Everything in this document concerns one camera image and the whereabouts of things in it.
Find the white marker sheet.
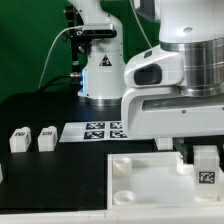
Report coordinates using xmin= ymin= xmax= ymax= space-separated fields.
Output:
xmin=60 ymin=121 xmax=127 ymax=143

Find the white square tabletop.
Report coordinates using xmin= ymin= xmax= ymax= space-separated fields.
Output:
xmin=107 ymin=152 xmax=224 ymax=209

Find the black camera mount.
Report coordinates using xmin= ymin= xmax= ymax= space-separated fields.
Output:
xmin=63 ymin=6 xmax=99 ymax=72

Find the white block left edge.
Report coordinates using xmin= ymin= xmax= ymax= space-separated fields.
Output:
xmin=0 ymin=164 xmax=3 ymax=184

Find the white cable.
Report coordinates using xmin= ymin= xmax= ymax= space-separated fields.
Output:
xmin=38 ymin=25 xmax=84 ymax=89

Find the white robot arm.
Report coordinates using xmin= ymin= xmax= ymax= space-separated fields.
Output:
xmin=69 ymin=0 xmax=224 ymax=148

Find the black cable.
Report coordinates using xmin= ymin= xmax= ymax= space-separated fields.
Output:
xmin=34 ymin=73 xmax=83 ymax=94

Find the white front rail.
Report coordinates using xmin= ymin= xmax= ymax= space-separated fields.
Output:
xmin=0 ymin=207 xmax=224 ymax=224

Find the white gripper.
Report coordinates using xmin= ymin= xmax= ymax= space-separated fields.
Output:
xmin=121 ymin=47 xmax=224 ymax=165

